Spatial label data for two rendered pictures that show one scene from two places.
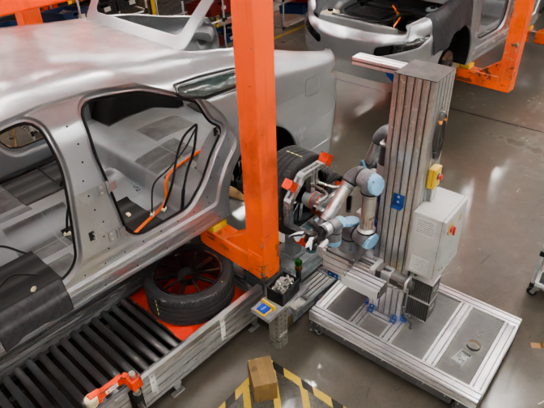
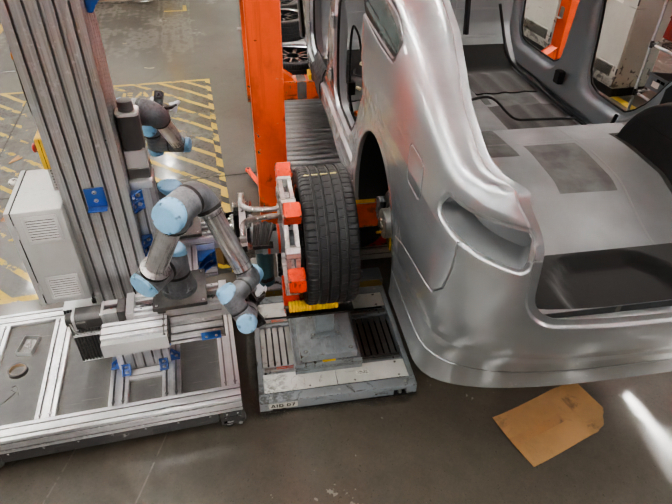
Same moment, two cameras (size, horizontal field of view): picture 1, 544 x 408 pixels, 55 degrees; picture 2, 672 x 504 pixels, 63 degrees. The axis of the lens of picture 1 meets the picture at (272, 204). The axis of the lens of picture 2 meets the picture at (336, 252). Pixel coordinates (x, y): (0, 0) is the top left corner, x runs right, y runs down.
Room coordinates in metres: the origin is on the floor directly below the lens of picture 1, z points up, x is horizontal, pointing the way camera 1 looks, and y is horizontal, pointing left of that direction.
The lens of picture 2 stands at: (4.70, -1.85, 2.42)
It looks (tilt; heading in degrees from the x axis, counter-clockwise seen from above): 38 degrees down; 126
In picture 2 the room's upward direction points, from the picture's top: 1 degrees clockwise
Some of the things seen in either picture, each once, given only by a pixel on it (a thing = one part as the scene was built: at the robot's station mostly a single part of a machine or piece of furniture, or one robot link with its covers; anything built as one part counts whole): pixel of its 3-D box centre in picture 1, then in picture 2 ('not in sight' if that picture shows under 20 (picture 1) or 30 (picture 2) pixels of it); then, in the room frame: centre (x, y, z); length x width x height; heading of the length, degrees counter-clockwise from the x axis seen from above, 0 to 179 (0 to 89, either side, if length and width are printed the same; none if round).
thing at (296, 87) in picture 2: not in sight; (295, 76); (1.67, 1.64, 0.69); 0.52 x 0.17 x 0.35; 47
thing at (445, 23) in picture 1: (446, 22); not in sight; (5.80, -1.97, 1.36); 0.71 x 0.30 x 0.51; 137
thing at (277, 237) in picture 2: (317, 201); (273, 238); (3.22, -0.34, 0.85); 0.21 x 0.14 x 0.14; 47
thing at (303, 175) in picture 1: (310, 197); (288, 237); (3.27, -0.29, 0.85); 0.54 x 0.07 x 0.54; 137
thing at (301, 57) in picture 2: not in sight; (292, 64); (0.89, 2.51, 0.39); 0.66 x 0.66 x 0.24
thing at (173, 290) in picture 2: not in sight; (177, 279); (3.11, -0.82, 0.87); 0.15 x 0.15 x 0.10
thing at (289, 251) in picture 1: (293, 243); (323, 313); (3.38, -0.17, 0.32); 0.40 x 0.30 x 0.28; 137
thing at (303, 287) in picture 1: (280, 299); not in sight; (2.64, -0.04, 0.44); 0.43 x 0.17 x 0.03; 137
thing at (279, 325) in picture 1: (278, 323); not in sight; (2.62, -0.02, 0.21); 0.10 x 0.10 x 0.42; 47
